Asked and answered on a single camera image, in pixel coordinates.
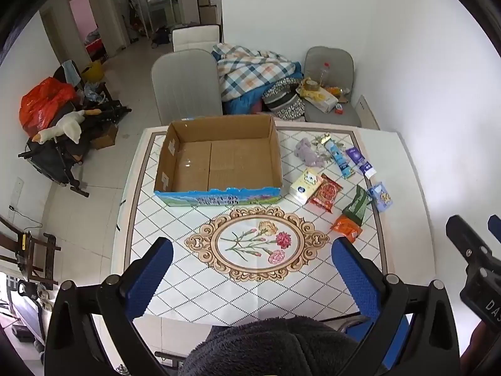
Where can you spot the black stroller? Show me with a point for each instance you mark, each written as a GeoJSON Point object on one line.
{"type": "Point", "coordinates": [51, 160]}

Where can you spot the pink floral cloth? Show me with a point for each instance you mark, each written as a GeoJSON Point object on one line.
{"type": "Point", "coordinates": [258, 107]}

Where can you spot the black white patterned bag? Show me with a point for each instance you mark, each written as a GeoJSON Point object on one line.
{"type": "Point", "coordinates": [283, 102]}

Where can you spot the yellow white box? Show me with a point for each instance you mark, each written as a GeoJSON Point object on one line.
{"type": "Point", "coordinates": [323, 100]}

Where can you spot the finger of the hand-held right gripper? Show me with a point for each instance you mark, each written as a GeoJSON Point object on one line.
{"type": "Point", "coordinates": [467, 243]}
{"type": "Point", "coordinates": [495, 227]}

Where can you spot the tall grey chair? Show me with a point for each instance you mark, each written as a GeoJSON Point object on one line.
{"type": "Point", "coordinates": [184, 86]}

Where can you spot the orange snack packet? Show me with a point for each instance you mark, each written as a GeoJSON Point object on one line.
{"type": "Point", "coordinates": [346, 228]}

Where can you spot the white chair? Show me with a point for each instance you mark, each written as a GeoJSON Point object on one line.
{"type": "Point", "coordinates": [195, 37]}

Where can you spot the dark wooden chair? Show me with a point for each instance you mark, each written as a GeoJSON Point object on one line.
{"type": "Point", "coordinates": [37, 250]}

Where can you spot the blue bedding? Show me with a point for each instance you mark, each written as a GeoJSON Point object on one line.
{"type": "Point", "coordinates": [242, 106]}

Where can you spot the light blue tube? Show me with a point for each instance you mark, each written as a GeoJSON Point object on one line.
{"type": "Point", "coordinates": [338, 160]}

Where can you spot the orange packet on chair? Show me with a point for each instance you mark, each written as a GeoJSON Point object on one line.
{"type": "Point", "coordinates": [333, 90]}

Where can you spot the light blue cloth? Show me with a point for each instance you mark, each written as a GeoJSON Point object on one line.
{"type": "Point", "coordinates": [71, 70]}

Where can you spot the white flat panel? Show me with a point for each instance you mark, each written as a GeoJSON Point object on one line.
{"type": "Point", "coordinates": [368, 113]}

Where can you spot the green snack packet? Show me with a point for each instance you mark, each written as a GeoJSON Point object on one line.
{"type": "Point", "coordinates": [358, 205]}

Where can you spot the purple plush toy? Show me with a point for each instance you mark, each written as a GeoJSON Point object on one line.
{"type": "Point", "coordinates": [309, 152]}

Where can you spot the yellow bag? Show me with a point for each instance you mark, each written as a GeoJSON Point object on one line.
{"type": "Point", "coordinates": [94, 72]}

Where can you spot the yellow white tissue packet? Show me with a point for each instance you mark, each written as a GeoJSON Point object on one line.
{"type": "Point", "coordinates": [305, 186]}

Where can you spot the tape roll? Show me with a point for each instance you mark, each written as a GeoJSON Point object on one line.
{"type": "Point", "coordinates": [309, 85]}

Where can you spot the purple tube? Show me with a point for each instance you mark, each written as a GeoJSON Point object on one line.
{"type": "Point", "coordinates": [358, 158]}

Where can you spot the clear bottle with red cap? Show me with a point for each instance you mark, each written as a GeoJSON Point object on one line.
{"type": "Point", "coordinates": [323, 74]}

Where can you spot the red snack packet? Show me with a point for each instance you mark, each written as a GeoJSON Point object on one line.
{"type": "Point", "coordinates": [327, 195]}

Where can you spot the small brown cardboard box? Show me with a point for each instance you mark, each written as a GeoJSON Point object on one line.
{"type": "Point", "coordinates": [103, 138]}

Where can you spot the floral printed tablecloth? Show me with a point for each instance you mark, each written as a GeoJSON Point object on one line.
{"type": "Point", "coordinates": [242, 282]}

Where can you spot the plaid blanket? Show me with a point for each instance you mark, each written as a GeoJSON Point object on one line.
{"type": "Point", "coordinates": [242, 70]}

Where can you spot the small gold wrapper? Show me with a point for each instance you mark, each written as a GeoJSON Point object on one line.
{"type": "Point", "coordinates": [323, 140]}

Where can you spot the blue white small packet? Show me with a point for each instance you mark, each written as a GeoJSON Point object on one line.
{"type": "Point", "coordinates": [380, 196]}

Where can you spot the white goose plush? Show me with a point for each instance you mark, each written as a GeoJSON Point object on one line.
{"type": "Point", "coordinates": [70, 125]}

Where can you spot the red plastic bag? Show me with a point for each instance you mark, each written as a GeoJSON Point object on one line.
{"type": "Point", "coordinates": [43, 102]}

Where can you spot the small red box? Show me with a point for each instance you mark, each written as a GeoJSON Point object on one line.
{"type": "Point", "coordinates": [340, 109]}

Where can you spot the dark floor bag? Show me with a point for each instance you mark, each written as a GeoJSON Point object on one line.
{"type": "Point", "coordinates": [162, 36]}

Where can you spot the dark fleece garment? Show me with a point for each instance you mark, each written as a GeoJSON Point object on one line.
{"type": "Point", "coordinates": [254, 352]}

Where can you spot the low grey chair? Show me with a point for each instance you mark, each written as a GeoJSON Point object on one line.
{"type": "Point", "coordinates": [328, 56]}

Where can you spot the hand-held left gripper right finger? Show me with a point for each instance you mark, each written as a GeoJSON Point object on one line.
{"type": "Point", "coordinates": [354, 276]}

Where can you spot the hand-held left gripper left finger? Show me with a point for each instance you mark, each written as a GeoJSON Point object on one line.
{"type": "Point", "coordinates": [150, 280]}

